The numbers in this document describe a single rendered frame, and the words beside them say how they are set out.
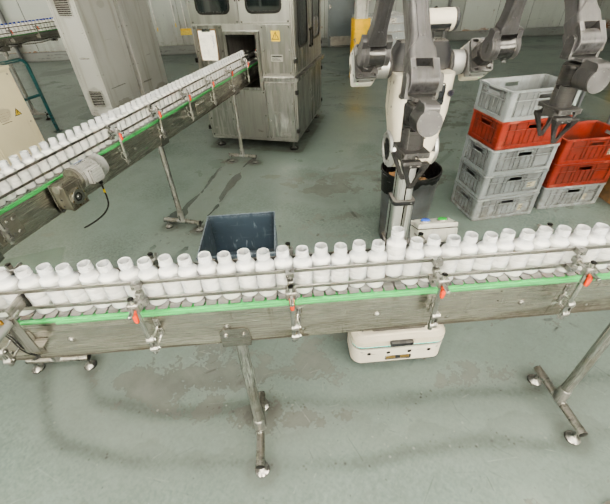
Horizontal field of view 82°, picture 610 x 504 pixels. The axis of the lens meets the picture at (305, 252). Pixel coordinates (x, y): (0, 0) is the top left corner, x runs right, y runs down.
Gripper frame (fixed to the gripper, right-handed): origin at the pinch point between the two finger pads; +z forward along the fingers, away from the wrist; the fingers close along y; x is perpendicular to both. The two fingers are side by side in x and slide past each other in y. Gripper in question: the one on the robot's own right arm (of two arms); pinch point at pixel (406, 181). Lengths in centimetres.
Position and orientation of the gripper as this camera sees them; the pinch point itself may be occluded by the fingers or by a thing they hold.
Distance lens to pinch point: 99.7
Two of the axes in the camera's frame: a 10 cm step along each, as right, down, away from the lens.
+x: 10.0, -0.7, 0.4
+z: 0.3, 8.3, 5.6
